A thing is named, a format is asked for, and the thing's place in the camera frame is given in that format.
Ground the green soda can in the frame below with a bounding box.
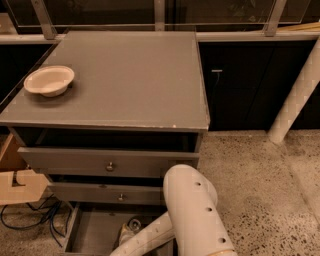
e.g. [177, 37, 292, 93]
[128, 218, 142, 233]

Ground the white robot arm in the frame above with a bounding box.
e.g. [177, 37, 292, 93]
[110, 164, 238, 256]

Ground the grey bottom drawer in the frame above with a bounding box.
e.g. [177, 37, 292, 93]
[56, 202, 165, 256]

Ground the grey drawer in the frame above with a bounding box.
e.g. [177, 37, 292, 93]
[49, 176, 164, 205]
[19, 128, 201, 179]
[56, 202, 165, 256]

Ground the grey middle drawer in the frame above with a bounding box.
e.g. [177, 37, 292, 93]
[49, 176, 164, 205]

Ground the grey top drawer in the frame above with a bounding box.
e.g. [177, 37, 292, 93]
[19, 128, 201, 179]

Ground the grey drawer cabinet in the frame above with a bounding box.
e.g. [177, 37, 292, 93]
[0, 30, 211, 256]

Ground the light wooden board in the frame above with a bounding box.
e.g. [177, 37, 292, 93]
[0, 134, 48, 205]

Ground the white paper bowl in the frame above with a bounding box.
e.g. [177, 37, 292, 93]
[23, 66, 75, 97]

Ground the dark low cabinet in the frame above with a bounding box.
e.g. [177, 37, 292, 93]
[199, 40, 315, 131]

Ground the white diagonal support pole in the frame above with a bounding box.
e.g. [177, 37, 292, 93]
[268, 38, 320, 144]

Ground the blue cable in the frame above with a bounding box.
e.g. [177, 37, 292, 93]
[0, 194, 73, 248]

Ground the metal window railing frame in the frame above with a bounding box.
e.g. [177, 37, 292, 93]
[0, 0, 320, 44]

